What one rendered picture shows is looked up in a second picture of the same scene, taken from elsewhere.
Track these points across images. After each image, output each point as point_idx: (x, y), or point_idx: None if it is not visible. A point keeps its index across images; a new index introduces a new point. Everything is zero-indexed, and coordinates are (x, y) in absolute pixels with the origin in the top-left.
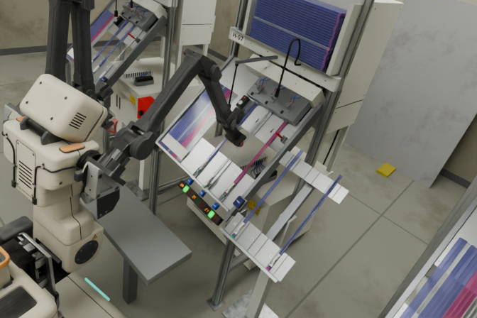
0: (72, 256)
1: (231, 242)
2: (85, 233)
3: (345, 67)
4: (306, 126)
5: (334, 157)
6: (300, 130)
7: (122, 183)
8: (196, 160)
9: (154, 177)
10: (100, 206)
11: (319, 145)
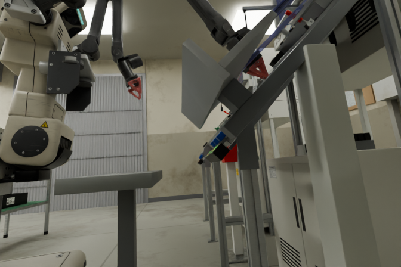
0: (9, 132)
1: (243, 187)
2: (32, 111)
3: None
4: None
5: None
6: (332, 2)
7: None
8: None
9: (216, 195)
10: (51, 77)
11: (398, 22)
